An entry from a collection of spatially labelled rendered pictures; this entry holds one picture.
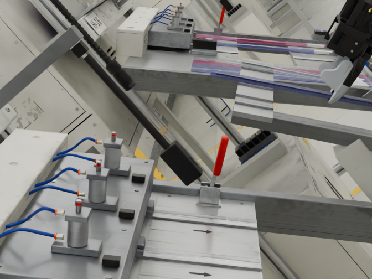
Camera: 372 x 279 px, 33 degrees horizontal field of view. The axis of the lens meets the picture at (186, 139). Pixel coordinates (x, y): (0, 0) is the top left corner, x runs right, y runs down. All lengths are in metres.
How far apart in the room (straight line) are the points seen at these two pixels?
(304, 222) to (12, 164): 0.45
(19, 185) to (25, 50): 1.01
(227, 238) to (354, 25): 0.53
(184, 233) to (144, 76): 0.91
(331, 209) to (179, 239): 0.27
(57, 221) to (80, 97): 1.04
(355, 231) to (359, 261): 0.94
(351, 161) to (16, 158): 0.69
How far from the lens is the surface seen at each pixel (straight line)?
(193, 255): 0.81
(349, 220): 1.01
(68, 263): 0.67
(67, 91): 1.77
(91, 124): 1.78
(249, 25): 5.28
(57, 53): 0.64
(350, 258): 1.95
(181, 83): 1.72
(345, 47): 1.22
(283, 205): 0.99
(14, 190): 0.78
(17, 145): 0.92
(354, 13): 1.22
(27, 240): 0.71
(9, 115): 1.02
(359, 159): 1.30
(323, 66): 1.28
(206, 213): 0.92
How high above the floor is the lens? 1.33
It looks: 13 degrees down
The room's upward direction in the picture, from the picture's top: 41 degrees counter-clockwise
